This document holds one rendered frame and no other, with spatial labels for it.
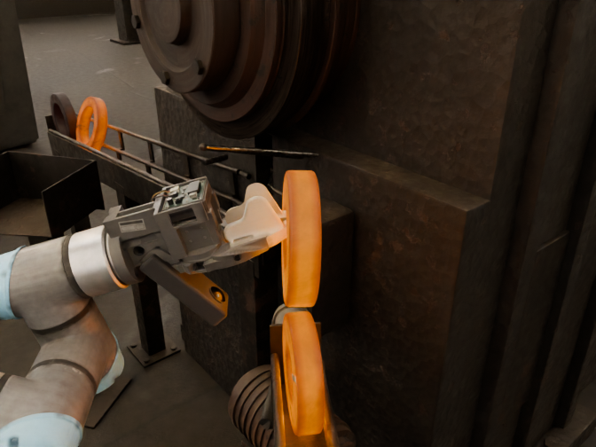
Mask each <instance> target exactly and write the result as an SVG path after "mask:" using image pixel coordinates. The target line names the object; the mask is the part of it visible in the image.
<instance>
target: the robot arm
mask: <svg viewBox="0 0 596 447"><path fill-rule="evenodd" d="M159 193H160V194H159ZM156 194H158V195H157V196H156V197H154V196H155V195H156ZM164 197H165V198H166V199H165V201H164ZM155 198H156V199H155ZM153 199H155V201H153ZM219 208H220V204H219V202H218V199H217V197H216V193H215V190H213V191H212V189H211V186H210V183H209V181H208V180H207V177H206V176H203V177H199V178H196V179H193V180H189V181H186V182H182V183H180V184H174V185H171V186H167V187H164V188H162V190H161V191H159V192H157V193H155V194H154V195H153V196H152V199H151V202H150V203H146V204H144V205H140V206H137V207H133V208H128V209H123V207H122V205H120V206H117V207H113V208H110V209H109V211H108V213H109V216H107V217H106V219H105V220H104V222H103V225H102V226H99V227H96V228H92V229H88V230H86V231H80V232H77V233H74V234H70V235H66V236H64V237H60V238H57V239H51V240H48V241H45V242H41V243H38V244H34V245H31V246H28V247H27V246H23V247H18V248H17V249H16V250H14V251H11V252H9V253H6V254H3V255H0V319H2V320H8V319H19V318H24V320H25V322H26V323H27V325H28V327H29V328H30V329H31V332H32V333H33V335H34V336H35V338H36V339H37V341H38V342H39V344H40V346H41V349H40V351H39V353H38V355H37V357H36V359H35V362H34V363H33V365H32V367H31V369H30V370H29V371H28V373H27V376H26V377H25V378H24V377H20V376H16V375H12V374H9V373H3V372H0V447H78V445H79V444H80V442H81V440H82V433H83V428H84V425H85V422H86V419H87V417H88V414H89V411H90V407H91V405H92V402H93V399H94V397H95V395H96V394H98V393H100V392H102V391H104V390H105V389H107V388H109V387H110V386H111V385H112V384H114V379H115V378H117V377H119V376H120V375H121V373H122V370H123V367H124V358H123V355H122V353H121V351H120V349H119V343H118V341H117V339H116V337H115V336H114V334H113V333H112V332H111V331H110V329H109V327H108V325H107V323H106V321H105V320H104V318H103V316H102V314H101V312H100V310H99V309H98V306H97V304H96V303H95V301H94V299H93V298H92V297H95V296H98V295H102V294H107V293H111V292H114V291H117V290H121V289H124V288H127V287H128V286H129V285H133V284H136V283H139V282H142V281H143V280H144V279H145V275H146V276H148V277H149V278H151V279H152V280H153V281H155V282H156V283H157V284H158V285H160V286H161V287H163V288H164V289H165V290H167V291H168V292H169V293H170V294H172V295H173V296H175V297H176V298H177V299H178V300H179V301H180V302H182V303H183V304H184V305H186V306H187V307H188V308H190V309H191V310H192V311H194V312H195V313H196V314H198V315H199V316H200V317H202V318H203V319H204V320H206V321H207V322H208V323H210V324H211V325H218V324H219V323H220V322H221V321H222V320H223V319H224V318H226V317H227V310H228V294H227V293H226V292H225V291H224V290H223V289H221V288H220V287H219V286H217V285H216V284H215V283H214V282H212V281H211V280H210V279H209V278H207V277H206V276H205V275H204V274H202V272H210V271H213V270H218V269H223V268H228V267H231V266H234V265H237V264H240V263H243V262H245V261H247V260H249V259H251V258H253V257H255V256H257V255H259V254H261V253H263V252H265V251H267V250H269V248H270V247H273V246H275V245H277V244H278V243H279V242H281V241H282V240H284V239H285V238H286V211H285V210H284V211H282V210H281V209H280V208H279V206H278V204H277V203H276V201H275V200H274V199H273V198H272V196H271V194H270V193H269V191H268V190H267V188H266V187H265V186H264V185H263V184H259V183H254V184H251V185H249V186H248V187H247V189H246V195H245V200H244V202H243V204H241V205H240V206H237V207H234V208H230V209H229V210H228V211H227V212H226V214H225V218H223V219H222V218H221V216H220V213H219V211H218V209H219Z"/></svg>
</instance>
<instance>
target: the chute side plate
mask: <svg viewBox="0 0 596 447"><path fill-rule="evenodd" d="M47 134H48V138H49V141H50V145H51V151H52V155H54V156H55V153H54V149H55V150H56V151H58V152H59V154H60V156H62V157H70V158H78V159H86V160H95V161H97V165H98V174H99V180H100V182H101V183H103V184H105V185H107V186H109V187H111V188H113V189H114V190H116V189H115V183H114V182H116V183H118V184H119V185H121V186H122V187H123V188H124V194H125V196H127V197H128V198H130V199H132V200H134V201H135V202H137V203H139V204H141V205H144V204H146V203H150V202H151V199H152V196H153V195H154V194H155V193H157V192H159V191H161V190H162V188H164V187H165V186H163V185H161V184H157V183H155V182H154V181H152V180H150V179H148V178H146V177H144V176H140V175H139V174H137V173H135V172H133V171H131V170H129V169H126V168H124V167H122V166H120V165H118V164H116V163H114V162H112V161H109V160H107V159H105V158H103V157H101V156H99V155H97V154H95V153H92V152H90V151H88V150H86V149H84V148H82V147H80V146H79V145H75V144H73V143H71V142H69V141H67V140H65V139H64V138H62V137H58V136H56V135H54V134H52V133H50V132H47ZM250 260H251V261H253V262H254V268H255V276H256V277H257V278H261V277H262V276H261V254H259V255H257V256H255V257H253V258H251V259H250Z"/></svg>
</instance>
